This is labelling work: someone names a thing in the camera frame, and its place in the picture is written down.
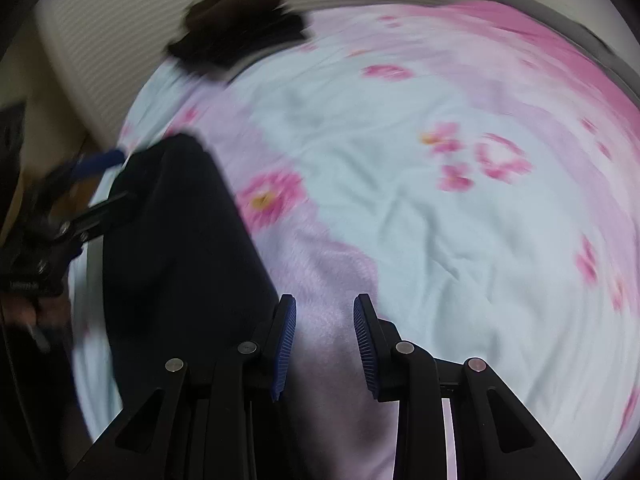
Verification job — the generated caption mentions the black pants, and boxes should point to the black pants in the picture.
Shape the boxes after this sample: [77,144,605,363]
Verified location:
[102,132,281,441]

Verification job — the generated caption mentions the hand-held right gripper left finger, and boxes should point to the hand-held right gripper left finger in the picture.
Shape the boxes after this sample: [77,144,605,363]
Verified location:
[64,293,298,480]

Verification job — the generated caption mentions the person's left hand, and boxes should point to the person's left hand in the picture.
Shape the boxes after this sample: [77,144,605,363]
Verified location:
[10,292,71,356]

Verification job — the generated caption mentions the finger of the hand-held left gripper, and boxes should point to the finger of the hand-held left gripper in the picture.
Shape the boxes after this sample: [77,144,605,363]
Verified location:
[35,147,127,211]
[55,191,141,248]

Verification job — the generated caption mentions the floral pink bed sheet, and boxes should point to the floral pink bed sheet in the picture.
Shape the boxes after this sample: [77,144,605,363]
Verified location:
[67,0,640,480]

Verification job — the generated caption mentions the dark folded clothes pile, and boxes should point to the dark folded clothes pile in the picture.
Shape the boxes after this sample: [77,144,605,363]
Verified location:
[167,0,311,83]

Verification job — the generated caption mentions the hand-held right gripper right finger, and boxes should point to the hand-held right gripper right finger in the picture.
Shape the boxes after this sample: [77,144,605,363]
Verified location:
[352,293,583,480]

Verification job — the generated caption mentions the white ribbed headboard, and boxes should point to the white ribbed headboard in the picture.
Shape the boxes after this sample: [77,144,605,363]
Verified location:
[34,0,501,153]

